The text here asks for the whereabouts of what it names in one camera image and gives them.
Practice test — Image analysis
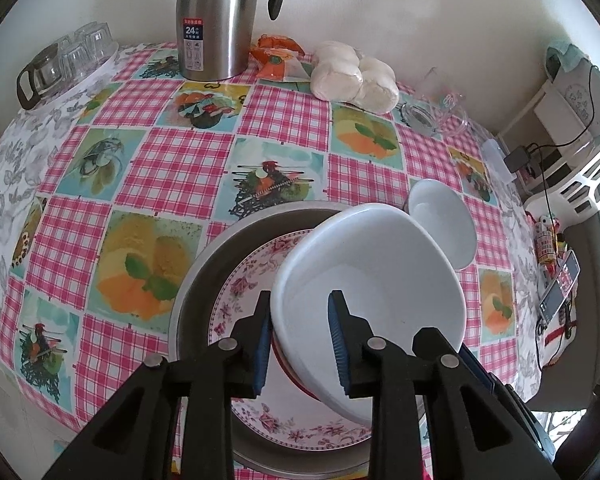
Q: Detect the black charger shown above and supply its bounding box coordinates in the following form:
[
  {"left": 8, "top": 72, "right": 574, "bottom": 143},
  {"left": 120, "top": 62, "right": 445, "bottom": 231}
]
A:
[{"left": 503, "top": 145, "right": 533, "bottom": 173}]

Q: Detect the orange snack packet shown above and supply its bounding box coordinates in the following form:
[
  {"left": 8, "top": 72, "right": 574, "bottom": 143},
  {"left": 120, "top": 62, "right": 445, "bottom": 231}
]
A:
[{"left": 250, "top": 34, "right": 313, "bottom": 83}]

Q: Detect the small white cup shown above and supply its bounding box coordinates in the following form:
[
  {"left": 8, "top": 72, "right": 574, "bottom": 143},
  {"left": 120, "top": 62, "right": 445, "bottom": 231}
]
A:
[{"left": 405, "top": 178, "right": 477, "bottom": 272}]

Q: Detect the stainless steel thermos jug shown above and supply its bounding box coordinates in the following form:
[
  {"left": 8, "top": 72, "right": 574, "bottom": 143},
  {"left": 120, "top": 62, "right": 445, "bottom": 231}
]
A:
[{"left": 175, "top": 0, "right": 290, "bottom": 82}]

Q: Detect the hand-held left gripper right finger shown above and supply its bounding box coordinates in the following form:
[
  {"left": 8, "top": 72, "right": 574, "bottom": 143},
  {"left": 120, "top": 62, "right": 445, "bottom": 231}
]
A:
[{"left": 327, "top": 290, "right": 561, "bottom": 480}]

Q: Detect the light blue bowl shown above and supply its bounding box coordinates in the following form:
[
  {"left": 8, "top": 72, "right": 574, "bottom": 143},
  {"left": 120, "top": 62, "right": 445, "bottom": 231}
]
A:
[{"left": 271, "top": 202, "right": 467, "bottom": 426}]

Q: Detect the floral rimmed white plate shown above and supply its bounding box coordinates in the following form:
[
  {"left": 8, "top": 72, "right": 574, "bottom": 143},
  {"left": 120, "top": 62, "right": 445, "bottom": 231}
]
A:
[{"left": 207, "top": 230, "right": 376, "bottom": 453}]

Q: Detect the grey floral bag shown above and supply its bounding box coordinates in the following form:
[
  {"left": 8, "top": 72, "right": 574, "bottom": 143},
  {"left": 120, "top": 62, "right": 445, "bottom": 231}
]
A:
[{"left": 550, "top": 57, "right": 600, "bottom": 133}]

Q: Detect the clear glass mug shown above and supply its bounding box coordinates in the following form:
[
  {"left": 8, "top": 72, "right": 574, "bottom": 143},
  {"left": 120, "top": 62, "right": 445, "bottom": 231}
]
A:
[{"left": 399, "top": 66, "right": 473, "bottom": 136}]

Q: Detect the white shelf stand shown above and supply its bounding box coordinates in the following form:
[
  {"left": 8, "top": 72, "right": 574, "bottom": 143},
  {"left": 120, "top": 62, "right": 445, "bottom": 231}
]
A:
[{"left": 497, "top": 77, "right": 596, "bottom": 171}]

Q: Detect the small red white bottle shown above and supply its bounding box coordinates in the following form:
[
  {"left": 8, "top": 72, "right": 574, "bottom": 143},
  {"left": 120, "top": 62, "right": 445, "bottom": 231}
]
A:
[{"left": 534, "top": 215, "right": 557, "bottom": 264}]

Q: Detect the stainless steel basin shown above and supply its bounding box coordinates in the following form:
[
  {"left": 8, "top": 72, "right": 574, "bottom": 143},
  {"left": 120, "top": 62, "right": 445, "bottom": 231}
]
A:
[{"left": 169, "top": 200, "right": 426, "bottom": 480}]

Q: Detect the bag of white buns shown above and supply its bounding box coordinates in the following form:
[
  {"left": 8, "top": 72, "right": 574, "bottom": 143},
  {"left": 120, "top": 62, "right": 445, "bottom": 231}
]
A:
[{"left": 310, "top": 40, "right": 400, "bottom": 115}]

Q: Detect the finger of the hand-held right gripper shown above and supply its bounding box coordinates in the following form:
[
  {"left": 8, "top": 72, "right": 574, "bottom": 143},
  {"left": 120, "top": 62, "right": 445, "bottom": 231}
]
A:
[{"left": 459, "top": 345, "right": 556, "bottom": 466}]

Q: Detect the smartphone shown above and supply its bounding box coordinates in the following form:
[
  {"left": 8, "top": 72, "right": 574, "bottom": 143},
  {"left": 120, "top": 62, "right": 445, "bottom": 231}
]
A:
[{"left": 539, "top": 249, "right": 581, "bottom": 323}]

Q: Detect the teal cloth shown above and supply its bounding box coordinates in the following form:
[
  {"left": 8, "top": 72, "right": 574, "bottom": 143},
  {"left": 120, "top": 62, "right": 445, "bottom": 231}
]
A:
[{"left": 545, "top": 40, "right": 587, "bottom": 75}]

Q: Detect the red floral bowl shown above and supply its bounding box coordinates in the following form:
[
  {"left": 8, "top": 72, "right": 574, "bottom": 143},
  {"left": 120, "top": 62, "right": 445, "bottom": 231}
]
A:
[{"left": 271, "top": 332, "right": 331, "bottom": 406}]

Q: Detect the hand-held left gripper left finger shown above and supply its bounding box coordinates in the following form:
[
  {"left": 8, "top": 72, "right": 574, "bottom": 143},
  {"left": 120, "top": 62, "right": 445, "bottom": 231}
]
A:
[{"left": 40, "top": 290, "right": 275, "bottom": 480}]

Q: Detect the small clear glass cup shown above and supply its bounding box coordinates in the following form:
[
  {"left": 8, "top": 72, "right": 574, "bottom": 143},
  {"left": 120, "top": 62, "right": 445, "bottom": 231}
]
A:
[
  {"left": 60, "top": 42, "right": 90, "bottom": 81},
  {"left": 82, "top": 23, "right": 117, "bottom": 66}
]

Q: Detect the black charger cable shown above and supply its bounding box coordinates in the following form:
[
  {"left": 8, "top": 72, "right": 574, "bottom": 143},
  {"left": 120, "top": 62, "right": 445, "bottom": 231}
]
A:
[{"left": 527, "top": 62, "right": 600, "bottom": 153}]

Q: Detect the white tray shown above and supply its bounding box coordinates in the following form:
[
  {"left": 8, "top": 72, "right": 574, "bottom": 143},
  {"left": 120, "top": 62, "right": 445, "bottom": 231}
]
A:
[{"left": 45, "top": 40, "right": 122, "bottom": 97}]

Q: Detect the white cut-out chair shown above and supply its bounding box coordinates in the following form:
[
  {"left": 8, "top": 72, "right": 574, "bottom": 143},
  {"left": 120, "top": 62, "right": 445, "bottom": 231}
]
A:
[{"left": 524, "top": 135, "right": 600, "bottom": 221}]

